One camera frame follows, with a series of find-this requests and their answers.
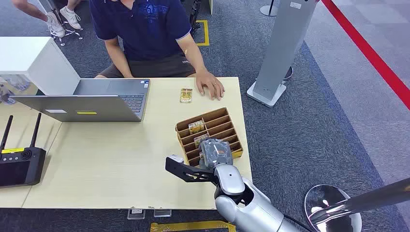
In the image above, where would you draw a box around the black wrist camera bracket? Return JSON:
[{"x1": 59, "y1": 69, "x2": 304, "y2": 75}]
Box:
[{"x1": 165, "y1": 156, "x2": 221, "y2": 185}]

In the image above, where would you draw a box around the clear plastic item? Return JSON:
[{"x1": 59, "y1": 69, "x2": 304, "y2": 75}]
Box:
[{"x1": 0, "y1": 74, "x2": 31, "y2": 105}]

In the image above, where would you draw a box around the person's left hand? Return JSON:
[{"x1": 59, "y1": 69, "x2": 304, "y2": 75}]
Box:
[{"x1": 195, "y1": 70, "x2": 225, "y2": 101}]

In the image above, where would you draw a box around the white cabinet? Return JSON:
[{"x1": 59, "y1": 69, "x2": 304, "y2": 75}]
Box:
[{"x1": 0, "y1": 36, "x2": 81, "y2": 96}]

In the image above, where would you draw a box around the black controller with antennas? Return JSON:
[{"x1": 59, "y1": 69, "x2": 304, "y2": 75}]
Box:
[{"x1": 0, "y1": 113, "x2": 47, "y2": 189}]

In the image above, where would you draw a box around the grey kiosk stand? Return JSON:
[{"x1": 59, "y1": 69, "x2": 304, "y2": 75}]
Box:
[{"x1": 246, "y1": 0, "x2": 318, "y2": 108}]

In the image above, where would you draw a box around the brown slotted card holder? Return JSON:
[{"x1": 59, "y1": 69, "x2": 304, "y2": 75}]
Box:
[{"x1": 175, "y1": 107, "x2": 244, "y2": 167}]

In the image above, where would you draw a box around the grey laptop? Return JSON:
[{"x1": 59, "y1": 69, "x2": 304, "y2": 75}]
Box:
[{"x1": 10, "y1": 78, "x2": 151, "y2": 123}]

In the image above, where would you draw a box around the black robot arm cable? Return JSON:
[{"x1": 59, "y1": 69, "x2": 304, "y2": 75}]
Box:
[{"x1": 283, "y1": 215, "x2": 316, "y2": 232}]

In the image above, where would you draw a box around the large grey floor socket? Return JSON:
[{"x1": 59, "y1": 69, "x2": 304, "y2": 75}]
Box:
[{"x1": 127, "y1": 208, "x2": 146, "y2": 220}]

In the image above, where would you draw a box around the stanchion with grey base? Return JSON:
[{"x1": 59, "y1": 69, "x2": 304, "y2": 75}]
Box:
[{"x1": 260, "y1": 0, "x2": 280, "y2": 17}]

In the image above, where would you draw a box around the metal chair base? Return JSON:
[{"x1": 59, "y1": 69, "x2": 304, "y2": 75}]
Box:
[{"x1": 49, "y1": 19, "x2": 84, "y2": 46}]

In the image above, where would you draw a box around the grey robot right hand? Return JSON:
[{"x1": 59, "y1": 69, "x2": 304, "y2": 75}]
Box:
[{"x1": 198, "y1": 138, "x2": 234, "y2": 170}]

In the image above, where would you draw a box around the person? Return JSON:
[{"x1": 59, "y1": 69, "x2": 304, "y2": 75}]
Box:
[
  {"x1": 12, "y1": 0, "x2": 83, "y2": 39},
  {"x1": 89, "y1": 0, "x2": 225, "y2": 101}
]

